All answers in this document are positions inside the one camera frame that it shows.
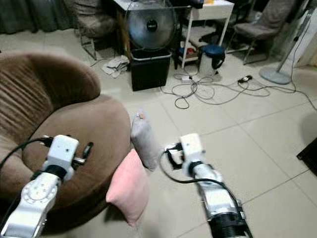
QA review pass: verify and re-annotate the grey floor stand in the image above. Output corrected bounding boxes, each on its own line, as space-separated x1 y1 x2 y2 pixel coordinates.
260 9 314 85

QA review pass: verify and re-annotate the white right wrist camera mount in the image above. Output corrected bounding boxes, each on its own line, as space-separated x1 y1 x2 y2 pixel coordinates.
180 133 205 166

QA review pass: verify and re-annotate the round dark fan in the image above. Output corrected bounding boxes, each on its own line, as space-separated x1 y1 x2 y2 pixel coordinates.
125 4 176 51

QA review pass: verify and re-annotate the brown round sofa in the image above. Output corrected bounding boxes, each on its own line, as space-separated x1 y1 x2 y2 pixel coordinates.
0 50 135 235

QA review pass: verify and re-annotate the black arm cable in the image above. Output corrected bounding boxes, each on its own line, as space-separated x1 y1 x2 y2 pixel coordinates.
0 136 54 238
158 149 254 238

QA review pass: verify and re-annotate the plain grey chair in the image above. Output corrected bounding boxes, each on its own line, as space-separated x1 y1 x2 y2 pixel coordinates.
232 0 299 65

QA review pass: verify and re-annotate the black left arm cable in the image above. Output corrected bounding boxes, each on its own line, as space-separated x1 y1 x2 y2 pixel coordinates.
0 136 54 238

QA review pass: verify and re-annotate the crumpled white cloth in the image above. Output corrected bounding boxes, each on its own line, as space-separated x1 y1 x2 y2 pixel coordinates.
101 55 130 79

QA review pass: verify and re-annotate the black bin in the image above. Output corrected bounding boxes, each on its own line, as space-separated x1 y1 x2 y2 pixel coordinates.
130 48 172 92

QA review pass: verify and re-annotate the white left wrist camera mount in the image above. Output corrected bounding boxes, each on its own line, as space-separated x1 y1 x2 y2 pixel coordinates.
46 134 80 170

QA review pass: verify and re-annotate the tangled black floor cable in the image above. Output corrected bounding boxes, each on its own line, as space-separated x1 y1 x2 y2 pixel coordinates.
160 20 317 111

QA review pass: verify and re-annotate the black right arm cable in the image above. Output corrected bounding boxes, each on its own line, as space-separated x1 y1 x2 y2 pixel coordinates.
158 149 254 238

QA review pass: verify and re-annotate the black power adapter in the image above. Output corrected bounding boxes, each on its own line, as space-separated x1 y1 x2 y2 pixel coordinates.
238 74 254 84

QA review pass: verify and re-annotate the grey patterned chair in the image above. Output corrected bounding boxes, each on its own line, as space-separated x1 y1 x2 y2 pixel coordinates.
71 0 117 61

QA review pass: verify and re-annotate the grey pillow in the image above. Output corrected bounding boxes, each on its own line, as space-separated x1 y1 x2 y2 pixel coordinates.
131 110 162 172

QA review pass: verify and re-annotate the dark furniture corner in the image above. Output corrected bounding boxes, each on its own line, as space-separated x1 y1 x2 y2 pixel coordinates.
297 137 317 176

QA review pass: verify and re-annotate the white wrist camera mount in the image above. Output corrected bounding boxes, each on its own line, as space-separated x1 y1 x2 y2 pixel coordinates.
46 134 80 170
180 133 205 166

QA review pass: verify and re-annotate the white kettle with blue lid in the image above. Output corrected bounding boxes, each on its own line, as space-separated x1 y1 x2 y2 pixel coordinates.
198 44 226 76

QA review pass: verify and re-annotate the pink pillow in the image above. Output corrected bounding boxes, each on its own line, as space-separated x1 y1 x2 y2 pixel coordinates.
106 148 150 227

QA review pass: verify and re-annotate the white table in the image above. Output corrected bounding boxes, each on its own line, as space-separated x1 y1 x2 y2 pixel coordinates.
112 0 235 69

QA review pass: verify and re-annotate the grey curtain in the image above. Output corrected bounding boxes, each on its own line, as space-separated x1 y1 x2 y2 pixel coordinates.
0 0 76 34

